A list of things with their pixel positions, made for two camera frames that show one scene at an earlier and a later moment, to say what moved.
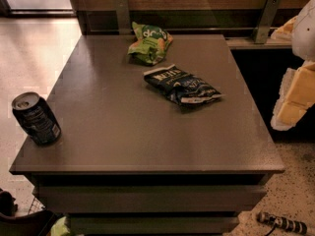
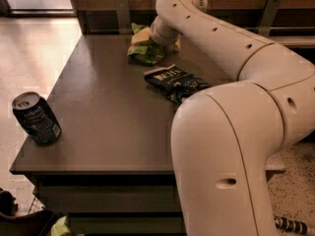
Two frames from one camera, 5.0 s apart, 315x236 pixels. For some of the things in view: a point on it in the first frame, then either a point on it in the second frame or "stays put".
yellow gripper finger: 285,30 → 178,43
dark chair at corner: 34,223 stays put
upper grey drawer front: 151,199 stays put
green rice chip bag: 151,44 stays put
